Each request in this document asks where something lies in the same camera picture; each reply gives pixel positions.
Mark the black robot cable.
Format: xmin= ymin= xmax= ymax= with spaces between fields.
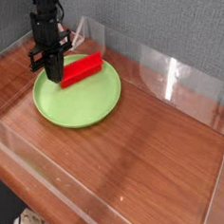
xmin=55 ymin=0 xmax=66 ymax=25

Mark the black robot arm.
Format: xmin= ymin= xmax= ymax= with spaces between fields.
xmin=28 ymin=0 xmax=72 ymax=83

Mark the clear acrylic corner bracket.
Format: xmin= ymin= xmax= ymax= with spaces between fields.
xmin=57 ymin=13 xmax=88 ymax=53

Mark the green round plate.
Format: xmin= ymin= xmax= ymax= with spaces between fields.
xmin=32 ymin=60 xmax=121 ymax=128

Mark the red plastic block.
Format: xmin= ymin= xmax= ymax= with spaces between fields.
xmin=60 ymin=51 xmax=103 ymax=88

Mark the white power strip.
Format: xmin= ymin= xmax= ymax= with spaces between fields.
xmin=21 ymin=208 xmax=48 ymax=224

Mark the clear acrylic enclosure wall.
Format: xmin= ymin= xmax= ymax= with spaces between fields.
xmin=0 ymin=18 xmax=224 ymax=224

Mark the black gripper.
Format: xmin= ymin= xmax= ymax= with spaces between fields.
xmin=28 ymin=12 xmax=72 ymax=83

